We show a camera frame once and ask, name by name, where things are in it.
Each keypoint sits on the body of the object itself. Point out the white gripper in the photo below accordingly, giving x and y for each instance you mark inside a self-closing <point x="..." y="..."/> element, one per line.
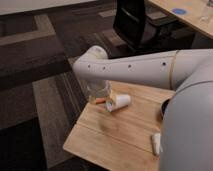
<point x="100" y="89"/>

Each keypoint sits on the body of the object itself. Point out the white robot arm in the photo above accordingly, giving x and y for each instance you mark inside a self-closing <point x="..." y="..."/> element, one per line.
<point x="186" y="142"/>

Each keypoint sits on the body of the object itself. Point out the dark blue ceramic bowl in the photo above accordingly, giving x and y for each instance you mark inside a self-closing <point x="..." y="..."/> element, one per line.
<point x="164" y="107"/>

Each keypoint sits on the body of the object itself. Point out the orange carrot toy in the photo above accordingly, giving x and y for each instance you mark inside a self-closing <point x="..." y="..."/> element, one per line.
<point x="100" y="100"/>

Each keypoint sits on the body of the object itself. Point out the black office chair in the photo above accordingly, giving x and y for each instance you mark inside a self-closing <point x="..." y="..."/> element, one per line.
<point x="140" y="24"/>

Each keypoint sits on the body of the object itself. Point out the white rectangular sponge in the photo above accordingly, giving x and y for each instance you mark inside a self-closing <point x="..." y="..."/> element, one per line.
<point x="156" y="143"/>

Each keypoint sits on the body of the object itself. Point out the blue round disc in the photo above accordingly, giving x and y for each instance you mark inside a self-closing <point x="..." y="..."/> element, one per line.
<point x="179" y="11"/>

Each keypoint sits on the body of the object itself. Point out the wooden background desk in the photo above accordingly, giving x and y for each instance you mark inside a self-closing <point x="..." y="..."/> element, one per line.
<point x="194" y="9"/>

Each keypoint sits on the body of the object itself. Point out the clear glass on desk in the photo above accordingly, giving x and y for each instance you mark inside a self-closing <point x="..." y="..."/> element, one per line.
<point x="206" y="14"/>

